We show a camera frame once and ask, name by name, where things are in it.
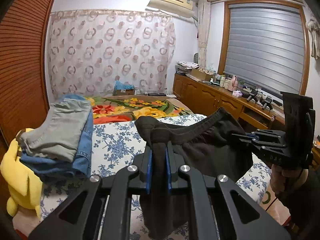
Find white wall air conditioner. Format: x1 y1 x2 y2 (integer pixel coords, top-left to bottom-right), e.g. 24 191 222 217
148 0 194 18

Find grey window roller blind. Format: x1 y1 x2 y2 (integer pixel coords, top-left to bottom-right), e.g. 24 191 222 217
225 3 304 93

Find brown louvered wardrobe door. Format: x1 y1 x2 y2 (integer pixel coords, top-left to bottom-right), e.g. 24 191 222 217
1 0 54 154

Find black shorts with white logo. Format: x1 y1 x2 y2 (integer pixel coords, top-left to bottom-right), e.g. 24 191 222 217
135 108 253 239

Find pink bottle on sideboard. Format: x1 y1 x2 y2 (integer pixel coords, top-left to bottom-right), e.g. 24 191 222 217
228 75 238 91

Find beige tied side curtain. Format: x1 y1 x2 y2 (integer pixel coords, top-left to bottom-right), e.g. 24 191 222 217
198 0 211 68

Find stack of papers on sideboard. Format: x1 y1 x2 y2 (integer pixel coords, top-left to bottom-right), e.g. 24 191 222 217
175 61 200 74

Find folded grey-green pants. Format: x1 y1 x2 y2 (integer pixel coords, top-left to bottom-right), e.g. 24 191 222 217
18 98 92 163

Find cardboard box with blue item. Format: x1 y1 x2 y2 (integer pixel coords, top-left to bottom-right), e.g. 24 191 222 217
113 81 135 96

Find blue floral white bedsheet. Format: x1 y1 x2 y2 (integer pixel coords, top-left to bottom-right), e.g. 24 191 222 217
39 113 272 240

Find colourful floral blanket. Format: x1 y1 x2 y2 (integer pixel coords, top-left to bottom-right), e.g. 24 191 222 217
86 95 193 125

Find long wooden sideboard cabinet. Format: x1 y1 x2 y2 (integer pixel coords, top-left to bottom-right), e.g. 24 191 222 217
172 73 320 170

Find folded blue denim jeans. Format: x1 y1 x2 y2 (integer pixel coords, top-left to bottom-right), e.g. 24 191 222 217
16 94 93 181

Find sheer pink circle-pattern curtain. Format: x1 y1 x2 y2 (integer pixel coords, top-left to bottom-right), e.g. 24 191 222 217
48 10 176 98

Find open cardboard box on sideboard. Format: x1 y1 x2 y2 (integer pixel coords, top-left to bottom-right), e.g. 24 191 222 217
191 68 215 81

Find person's right hand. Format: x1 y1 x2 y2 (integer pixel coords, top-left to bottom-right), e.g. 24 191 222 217
270 164 309 194

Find yellow plush toy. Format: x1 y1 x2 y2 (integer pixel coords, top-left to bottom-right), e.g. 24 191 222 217
1 139 43 218

